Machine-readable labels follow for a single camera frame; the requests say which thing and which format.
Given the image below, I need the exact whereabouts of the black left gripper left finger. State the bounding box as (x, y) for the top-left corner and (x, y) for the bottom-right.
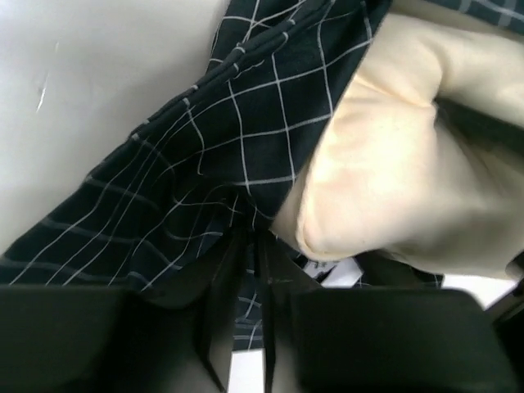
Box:
(1, 231), (247, 392)

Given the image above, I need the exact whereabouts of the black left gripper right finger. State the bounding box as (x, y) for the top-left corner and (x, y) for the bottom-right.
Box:
(255, 235), (520, 392)

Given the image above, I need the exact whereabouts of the dark plaid pillowcase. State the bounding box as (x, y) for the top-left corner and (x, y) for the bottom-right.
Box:
(0, 0), (524, 351)

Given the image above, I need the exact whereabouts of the cream white pillow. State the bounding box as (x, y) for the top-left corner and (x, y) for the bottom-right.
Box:
(271, 12), (523, 278)

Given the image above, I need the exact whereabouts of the white pillow care label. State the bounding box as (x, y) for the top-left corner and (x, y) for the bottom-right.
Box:
(304, 258), (363, 288)

